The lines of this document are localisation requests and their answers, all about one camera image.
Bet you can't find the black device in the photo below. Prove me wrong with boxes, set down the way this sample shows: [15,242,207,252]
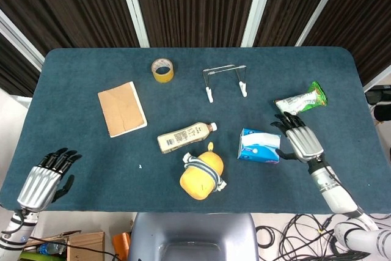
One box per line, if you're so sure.
[365,84,391,123]

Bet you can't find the dark blue table mat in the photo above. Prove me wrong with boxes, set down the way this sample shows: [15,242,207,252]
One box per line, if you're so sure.
[0,46,391,215]

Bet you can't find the green white snack packet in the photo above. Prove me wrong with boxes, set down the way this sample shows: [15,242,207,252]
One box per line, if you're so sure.
[274,81,329,117]

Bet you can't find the metal wire stand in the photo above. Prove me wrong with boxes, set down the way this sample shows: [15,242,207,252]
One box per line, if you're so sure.
[202,64,248,103]

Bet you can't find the black cable bundle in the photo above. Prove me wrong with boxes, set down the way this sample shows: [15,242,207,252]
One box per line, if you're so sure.
[255,213,391,261]

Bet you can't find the blue tissue box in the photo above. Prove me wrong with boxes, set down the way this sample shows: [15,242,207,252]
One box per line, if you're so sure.
[237,128,281,165]

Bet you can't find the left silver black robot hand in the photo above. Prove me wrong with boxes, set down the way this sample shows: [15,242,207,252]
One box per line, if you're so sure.
[16,147,83,213]

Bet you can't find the brown cover notebook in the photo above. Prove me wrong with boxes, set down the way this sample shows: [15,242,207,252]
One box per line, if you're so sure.
[97,81,148,139]

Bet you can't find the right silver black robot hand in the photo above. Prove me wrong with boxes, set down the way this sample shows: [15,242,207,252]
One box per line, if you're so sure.
[270,111,324,164]

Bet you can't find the plastic water bottle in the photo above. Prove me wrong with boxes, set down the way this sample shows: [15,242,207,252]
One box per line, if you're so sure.
[36,242,67,255]

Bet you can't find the orange object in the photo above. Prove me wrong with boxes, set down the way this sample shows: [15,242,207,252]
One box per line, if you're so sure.
[112,232,131,260]

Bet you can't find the yellow plush toy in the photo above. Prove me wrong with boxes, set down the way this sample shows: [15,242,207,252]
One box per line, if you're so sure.
[179,141,227,201]

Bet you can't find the brown label drink bottle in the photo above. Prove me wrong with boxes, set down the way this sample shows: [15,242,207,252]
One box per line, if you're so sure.
[157,122,218,155]

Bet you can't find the yellow tape roll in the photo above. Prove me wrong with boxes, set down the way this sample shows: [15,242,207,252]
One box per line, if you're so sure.
[151,57,175,84]

